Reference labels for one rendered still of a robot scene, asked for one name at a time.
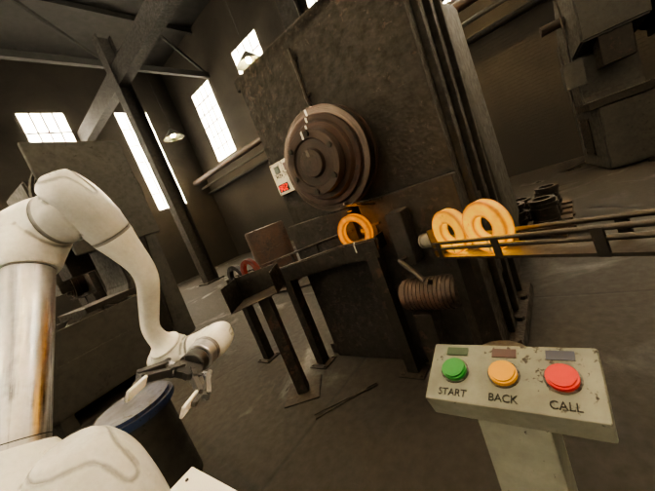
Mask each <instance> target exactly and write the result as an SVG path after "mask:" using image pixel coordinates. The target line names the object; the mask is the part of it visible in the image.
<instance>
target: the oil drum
mask: <svg viewBox="0 0 655 491"><path fill-rule="evenodd" d="M245 237H246V240H247V242H248V244H249V247H250V250H251V254H252V255H253V257H254V260H255V262H256V263H257V264H258V265H262V264H264V263H267V262H269V261H272V260H274V259H277V258H279V257H282V256H284V255H287V254H289V253H292V252H294V249H293V246H292V244H291V241H290V238H289V235H288V232H287V230H286V227H285V225H284V222H283V221H282V220H280V221H278V222H275V223H272V224H270V225H267V226H264V227H262V228H259V229H257V230H256V229H255V230H253V231H252V232H249V233H247V234H245ZM275 263H278V265H279V268H281V267H283V266H286V265H289V264H290V263H293V261H292V259H291V257H290V256H287V257H284V258H282V259H279V260H277V261H274V262H273V264H275Z"/></svg>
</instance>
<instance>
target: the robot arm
mask: <svg viewBox="0 0 655 491"><path fill-rule="evenodd" d="M34 191H35V193H36V194H37V196H36V197H33V198H30V199H26V200H23V201H21V202H18V203H16V204H14V205H12V206H10V207H8V208H5V209H3V210H1V211H0V491H171V489H170V487H169V485H168V483H167V481H166V480H165V478H164V477H163V475H162V473H161V472H160V470H159V468H158V467H157V465H156V464H155V462H154V461H153V460H152V458H151V457H150V455H149V454H148V453H147V451H146V450H145V449H144V448H143V446H142V445H141V444H140V443H139V442H138V441H137V440H136V439H135V438H134V437H132V436H131V435H129V434H127V433H126V432H124V431H122V430H120V429H117V428H114V427H111V426H91V427H87V428H85V429H83V430H80V431H78V432H76V433H74V434H71V435H70V436H68V437H66V438H65V439H61V438H59V437H58V436H53V402H54V364H55V325H56V287H57V273H58V272H59V271H60V270H61V269H62V268H63V265H64V262H65V260H66V258H67V256H68V253H69V251H70V250H71V248H72V246H73V243H75V242H77V241H82V240H85V241H86V242H88V243H89V244H90V245H91V246H93V247H94V248H95V249H97V250H98V251H100V252H101V253H103V254H105V255H106V256H108V257H109V258H111V259H112V260H113V261H115V262H116V263H118V264H119V265H121V266H122V267H123V268H125V269H126V270H127V271H128V272H129V273H130V274H131V276H132V277H133V279H134V281H135V286H136V294H137V305H138V315H139V325H140V329H141V332H142V335H143V337H144V338H145V340H146V341H147V343H148V344H149V345H150V347H151V351H150V354H149V356H148V359H147V366H146V367H143V368H141V369H138V370H137V371H136V376H135V381H134V382H133V384H132V387H131V388H129V389H128V390H127V391H126V397H125V402H129V401H130V400H131V399H132V398H133V397H134V396H135V395H136V394H137V393H138V392H139V391H141V390H142V389H143V388H144V387H145V386H146V383H148V382H152V381H156V380H160V379H165V378H170V379H171V378H174V377H175V378H178V379H182V380H185V381H186V380H189V382H190V385H192V387H193V390H194V393H193V394H192V396H191V397H190V398H189V399H188V400H187V401H186V402H185V403H184V405H183V406H182V407H181V411H180V415H179V419H182V418H183V417H184V416H185V414H186V413H187V412H188V410H189V409H190V408H191V406H192V407H195V406H196V405H197V404H198V403H199V401H200V400H201V399H204V400H210V397H211V392H212V384H211V377H212V370H211V369H209V370H208V371H204V370H206V369H208V368H209V367H210V366H211V365H212V364H213V363H214V362H215V361H216V359H218V358H219V357H221V356H222V355H223V354H224V353H225V352H226V350H227V349H228V348H229V346H230V345H231V342H232V340H233V337H234V331H233V329H232V327H231V325H230V323H228V322H226V321H218V322H215V323H212V324H211V325H209V326H206V327H204V328H203V329H201V330H199V331H197V332H195V333H193V334H191V335H188V336H186V335H184V334H180V333H177V332H176V331H171V332H167V331H166V330H164V329H163V328H162V327H161V325H160V321H159V318H160V279H159V274H158V271H157V268H156V266H155V264H154V262H153V260H152V258H151V257H150V255H149V254H148V252H147V251H146V249H145V248H144V246H143V244H142V243H141V241H140V240H139V238H138V237H137V235H136V233H135V231H134V229H133V227H132V225H131V224H130V223H129V222H128V220H127V219H126V217H125V216H124V215H123V213H122V212H121V211H120V210H119V209H118V207H117V206H116V205H115V204H114V203H113V202H112V201H111V200H110V199H109V198H108V197H107V196H106V195H105V194H104V193H103V192H102V191H101V190H100V189H99V188H98V187H96V186H95V185H94V184H93V183H92V182H91V181H90V180H88V179H87V178H85V177H83V176H82V175H80V174H78V173H77V172H75V171H72V170H67V169H62V170H56V171H52V172H50V173H47V174H44V175H42V176H41V177H39V179H38V181H37V182H36V183H35V189H34ZM200 376H203V378H204V380H205V388H204V389H205V390H204V389H203V387H202V385H201V382H200V380H199V377H200Z"/></svg>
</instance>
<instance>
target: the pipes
mask: <svg viewBox="0 0 655 491"><path fill-rule="evenodd" d="M476 1H478V0H457V1H455V2H454V3H453V4H451V5H452V6H453V7H454V8H455V9H456V10H457V13H460V12H461V11H463V10H464V9H466V8H467V7H469V6H470V5H472V4H473V3H475V2H476ZM505 1H507V0H497V1H496V2H494V3H493V4H491V5H489V6H488V7H486V8H485V9H483V10H482V11H480V12H478V13H477V14H475V15H474V16H472V17H471V18H469V19H467V20H465V21H464V22H462V23H461V25H462V28H463V27H465V26H466V25H468V24H470V23H471V22H473V21H474V20H476V19H478V18H480V17H481V16H483V15H485V14H486V13H488V12H489V11H491V10H493V9H494V8H496V7H497V6H499V5H501V4H502V3H504V2H505ZM545 1H546V0H531V1H529V2H528V3H526V4H524V5H523V6H521V7H519V8H517V9H516V10H514V11H512V12H511V13H509V14H508V15H506V16H505V17H503V18H501V19H499V20H498V21H496V22H494V23H493V24H491V25H489V26H488V27H486V28H484V29H483V30H481V31H479V32H478V33H476V34H474V35H473V36H471V37H469V38H468V39H466V41H467V44H468V46H469V45H471V44H473V43H474V42H476V41H478V40H479V39H481V38H482V37H484V36H485V35H487V34H489V33H490V32H492V31H494V30H496V29H497V28H499V27H501V26H503V25H504V24H506V23H508V22H509V21H511V20H513V19H515V18H517V17H519V16H520V15H522V14H524V13H526V12H527V11H529V10H531V9H533V8H534V7H536V6H538V5H539V4H541V3H543V2H545ZM260 143H261V141H260V138H259V137H258V138H257V139H255V140H254V141H252V142H251V143H249V144H248V145H247V146H245V147H244V148H242V149H241V150H239V151H238V152H236V153H235V154H233V155H232V156H231V157H229V158H228V159H226V160H225V161H223V162H222V163H220V164H219V165H217V166H216V167H215V168H213V169H212V170H210V171H208V172H207V173H205V174H204V175H202V176H201V177H200V178H198V179H197V180H195V181H194V182H193V184H194V185H195V186H197V185H199V184H200V183H202V182H203V181H205V180H206V179H208V178H209V177H211V176H212V175H214V174H215V173H217V172H218V171H220V170H222V169H223V168H225V167H226V166H228V165H229V164H231V163H233V162H234V161H236V160H237V159H239V158H240V157H242V156H243V155H245V154H246V153H248V152H249V151H251V150H252V149H253V148H254V147H256V146H257V145H259V144H260ZM263 152H265V151H264V149H262V150H261V151H259V152H258V153H256V154H255V155H253V156H251V157H250V158H248V159H247V160H245V161H244V162H242V163H241V164H239V165H238V166H237V167H235V168H233V169H232V170H230V171H228V172H227V173H225V174H224V175H222V176H220V177H219V178H217V179H216V180H214V181H213V182H211V183H209V184H208V185H206V186H205V187H203V188H202V190H204V189H206V188H207V187H209V186H211V185H212V184H214V183H215V182H217V181H218V180H219V179H221V178H222V177H224V176H226V175H227V174H229V173H230V172H232V171H234V170H236V169H237V168H239V167H241V166H242V165H244V164H245V163H247V162H249V161H250V160H252V159H253V158H255V157H257V156H258V155H260V154H261V153H263ZM268 162H269V161H268V159H267V158H266V159H265V160H263V161H261V162H260V163H258V164H256V165H255V166H253V167H251V168H250V169H248V170H246V171H244V172H242V173H241V174H239V175H237V176H236V177H234V178H232V179H231V180H229V181H227V182H225V183H224V184H222V185H220V186H219V187H217V188H215V189H214V190H212V191H210V193H209V195H212V194H213V193H215V192H217V191H219V190H220V189H222V188H224V187H226V186H227V185H229V184H231V183H232V182H234V181H236V180H238V179H239V178H241V177H243V176H244V175H246V174H248V173H250V172H251V171H253V170H256V169H257V168H259V167H261V166H262V165H264V164H266V163H268Z"/></svg>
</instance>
